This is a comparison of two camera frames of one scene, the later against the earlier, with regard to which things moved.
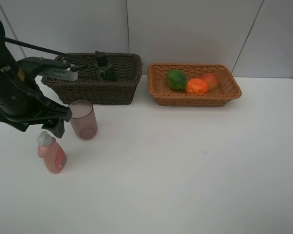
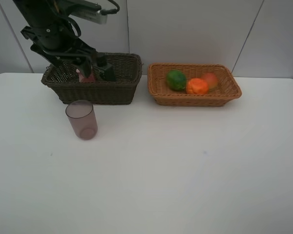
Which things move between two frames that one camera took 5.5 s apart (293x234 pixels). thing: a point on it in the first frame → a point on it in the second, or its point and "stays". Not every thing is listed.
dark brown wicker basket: x=128 y=68 stays
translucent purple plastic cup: x=83 y=119 stays
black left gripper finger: x=56 y=126 → x=85 y=67
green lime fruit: x=176 y=80 stays
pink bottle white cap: x=53 y=155 → x=91 y=79
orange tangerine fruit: x=197 y=86 stays
